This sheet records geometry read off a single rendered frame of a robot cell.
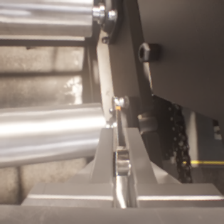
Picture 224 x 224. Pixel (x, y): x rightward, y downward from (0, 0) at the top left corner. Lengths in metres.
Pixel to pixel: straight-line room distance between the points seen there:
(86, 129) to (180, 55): 0.19
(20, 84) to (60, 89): 0.29
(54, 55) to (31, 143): 1.14
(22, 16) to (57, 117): 0.23
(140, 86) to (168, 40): 0.11
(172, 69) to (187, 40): 0.04
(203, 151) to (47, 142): 1.02
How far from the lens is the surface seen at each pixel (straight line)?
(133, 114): 0.32
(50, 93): 1.28
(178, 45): 0.21
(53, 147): 0.31
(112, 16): 0.41
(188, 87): 0.20
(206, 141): 1.21
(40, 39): 1.07
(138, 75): 0.32
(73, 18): 0.42
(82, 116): 0.30
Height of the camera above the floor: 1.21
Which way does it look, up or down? 73 degrees down
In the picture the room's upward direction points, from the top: 48 degrees clockwise
